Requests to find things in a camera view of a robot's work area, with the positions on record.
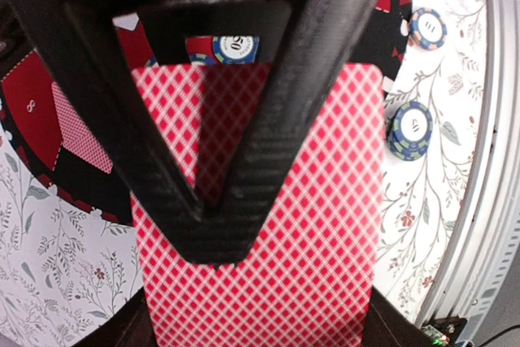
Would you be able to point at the front aluminium rail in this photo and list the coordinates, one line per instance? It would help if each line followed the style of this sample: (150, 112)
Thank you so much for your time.
(486, 237)

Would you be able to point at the green poker chip stack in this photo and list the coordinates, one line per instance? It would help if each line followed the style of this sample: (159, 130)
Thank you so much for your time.
(409, 131)

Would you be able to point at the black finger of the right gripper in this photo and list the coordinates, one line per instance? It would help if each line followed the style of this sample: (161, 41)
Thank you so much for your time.
(77, 42)

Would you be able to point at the dealt red card seat eight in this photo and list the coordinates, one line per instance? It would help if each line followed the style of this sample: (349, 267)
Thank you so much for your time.
(77, 138)

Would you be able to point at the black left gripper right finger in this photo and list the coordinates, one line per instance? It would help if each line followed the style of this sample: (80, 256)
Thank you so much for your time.
(387, 327)

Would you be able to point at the round red black poker mat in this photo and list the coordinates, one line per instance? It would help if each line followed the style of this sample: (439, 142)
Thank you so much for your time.
(30, 114)

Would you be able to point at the red card bundle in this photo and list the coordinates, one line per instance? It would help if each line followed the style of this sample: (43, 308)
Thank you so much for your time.
(307, 280)

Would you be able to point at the blue beige poker chip stack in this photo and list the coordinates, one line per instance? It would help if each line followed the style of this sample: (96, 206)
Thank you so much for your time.
(427, 29)

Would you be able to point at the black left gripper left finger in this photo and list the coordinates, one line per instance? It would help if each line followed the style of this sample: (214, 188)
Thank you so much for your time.
(130, 326)

